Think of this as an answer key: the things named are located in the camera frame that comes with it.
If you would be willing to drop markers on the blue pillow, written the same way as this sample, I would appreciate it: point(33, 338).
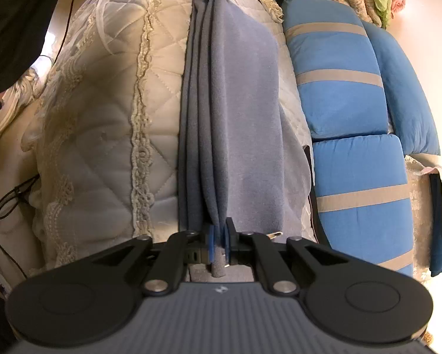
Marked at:
point(405, 99)

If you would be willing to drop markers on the grey-blue fleece sweatshirt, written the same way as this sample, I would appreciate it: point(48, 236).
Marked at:
point(239, 118)

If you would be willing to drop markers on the person's black clothing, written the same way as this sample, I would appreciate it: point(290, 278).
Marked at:
point(14, 25)

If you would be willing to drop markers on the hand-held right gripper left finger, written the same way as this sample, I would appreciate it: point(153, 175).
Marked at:
point(210, 245)

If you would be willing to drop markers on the cream quilted lace bedspread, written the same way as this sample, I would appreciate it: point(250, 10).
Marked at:
point(95, 118)

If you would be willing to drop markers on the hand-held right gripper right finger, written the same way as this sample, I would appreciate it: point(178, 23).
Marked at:
point(228, 243)

